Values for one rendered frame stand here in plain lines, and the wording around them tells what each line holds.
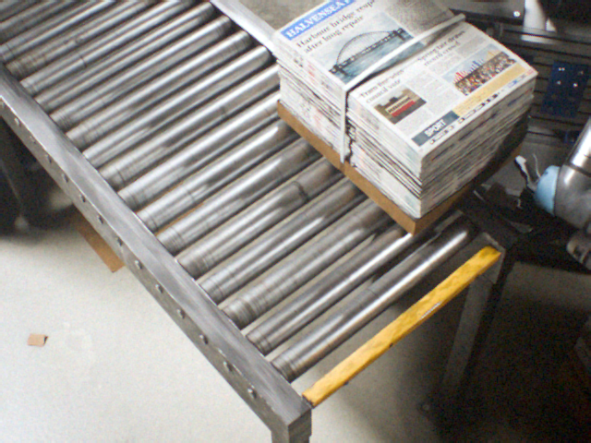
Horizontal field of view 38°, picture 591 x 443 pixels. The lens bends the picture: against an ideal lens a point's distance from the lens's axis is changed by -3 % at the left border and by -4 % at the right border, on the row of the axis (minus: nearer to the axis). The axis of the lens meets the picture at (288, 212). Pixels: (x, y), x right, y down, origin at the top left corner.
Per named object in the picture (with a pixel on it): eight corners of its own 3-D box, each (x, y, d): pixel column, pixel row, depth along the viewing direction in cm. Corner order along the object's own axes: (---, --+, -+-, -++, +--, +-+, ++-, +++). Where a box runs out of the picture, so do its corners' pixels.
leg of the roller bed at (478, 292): (464, 410, 221) (513, 269, 165) (447, 424, 219) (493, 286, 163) (447, 394, 223) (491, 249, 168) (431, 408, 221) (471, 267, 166)
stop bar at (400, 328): (501, 259, 152) (503, 253, 151) (313, 413, 137) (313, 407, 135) (488, 247, 154) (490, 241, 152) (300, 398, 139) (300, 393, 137)
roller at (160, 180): (318, 101, 182) (317, 84, 178) (127, 223, 165) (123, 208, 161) (301, 88, 184) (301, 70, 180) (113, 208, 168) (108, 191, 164)
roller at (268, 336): (454, 218, 164) (457, 202, 160) (257, 368, 147) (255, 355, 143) (435, 201, 166) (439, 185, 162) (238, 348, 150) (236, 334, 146)
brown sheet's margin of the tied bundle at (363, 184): (520, 156, 165) (524, 141, 161) (414, 237, 155) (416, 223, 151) (460, 108, 172) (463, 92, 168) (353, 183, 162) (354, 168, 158)
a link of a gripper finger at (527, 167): (531, 136, 164) (549, 173, 159) (524, 155, 169) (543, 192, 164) (515, 138, 164) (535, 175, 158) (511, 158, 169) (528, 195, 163)
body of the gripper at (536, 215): (546, 164, 158) (597, 205, 152) (536, 193, 165) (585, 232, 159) (519, 185, 155) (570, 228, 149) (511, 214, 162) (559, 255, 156)
